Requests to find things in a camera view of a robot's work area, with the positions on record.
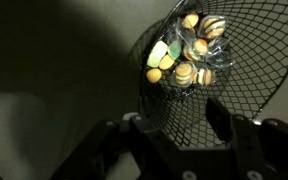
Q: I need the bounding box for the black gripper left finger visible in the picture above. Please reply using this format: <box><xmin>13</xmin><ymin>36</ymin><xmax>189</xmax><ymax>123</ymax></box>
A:
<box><xmin>49</xmin><ymin>114</ymin><xmax>181</xmax><ymax>180</ymax></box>

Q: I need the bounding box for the yellow gummy candy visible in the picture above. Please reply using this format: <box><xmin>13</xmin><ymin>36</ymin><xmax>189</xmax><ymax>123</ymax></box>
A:
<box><xmin>180</xmin><ymin>12</ymin><xmax>200</xmax><ymax>31</ymax></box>
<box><xmin>145</xmin><ymin>67</ymin><xmax>163</xmax><ymax>85</ymax></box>
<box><xmin>158</xmin><ymin>53</ymin><xmax>176</xmax><ymax>71</ymax></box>

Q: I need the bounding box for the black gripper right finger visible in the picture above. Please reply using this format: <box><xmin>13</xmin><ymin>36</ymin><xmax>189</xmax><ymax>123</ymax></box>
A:
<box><xmin>205</xmin><ymin>96</ymin><xmax>288</xmax><ymax>180</ymax></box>

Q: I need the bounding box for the orange white gummy candy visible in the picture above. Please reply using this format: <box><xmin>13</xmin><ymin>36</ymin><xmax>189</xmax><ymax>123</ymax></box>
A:
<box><xmin>192</xmin><ymin>37</ymin><xmax>209</xmax><ymax>56</ymax></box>

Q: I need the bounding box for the pale green gummy candy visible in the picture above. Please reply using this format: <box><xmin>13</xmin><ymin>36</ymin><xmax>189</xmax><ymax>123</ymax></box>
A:
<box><xmin>146</xmin><ymin>40</ymin><xmax>169</xmax><ymax>69</ymax></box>

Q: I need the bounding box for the clear empty candy wrapper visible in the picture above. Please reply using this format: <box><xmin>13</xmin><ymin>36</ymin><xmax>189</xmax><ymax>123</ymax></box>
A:
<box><xmin>205</xmin><ymin>49</ymin><xmax>236</xmax><ymax>70</ymax></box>

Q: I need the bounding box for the black wire mesh basket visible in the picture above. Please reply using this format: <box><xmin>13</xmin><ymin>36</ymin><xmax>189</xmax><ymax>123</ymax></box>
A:
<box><xmin>127</xmin><ymin>0</ymin><xmax>288</xmax><ymax>150</ymax></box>

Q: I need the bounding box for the wrapped burger gummy candy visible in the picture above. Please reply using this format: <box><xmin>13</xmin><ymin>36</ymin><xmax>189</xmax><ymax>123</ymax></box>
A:
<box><xmin>174</xmin><ymin>62</ymin><xmax>193</xmax><ymax>87</ymax></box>
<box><xmin>192</xmin><ymin>67</ymin><xmax>215</xmax><ymax>87</ymax></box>
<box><xmin>198</xmin><ymin>14</ymin><xmax>228</xmax><ymax>41</ymax></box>

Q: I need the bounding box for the orange green gummy candy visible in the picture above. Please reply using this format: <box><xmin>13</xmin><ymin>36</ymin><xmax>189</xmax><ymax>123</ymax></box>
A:
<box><xmin>182</xmin><ymin>44</ymin><xmax>195</xmax><ymax>62</ymax></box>

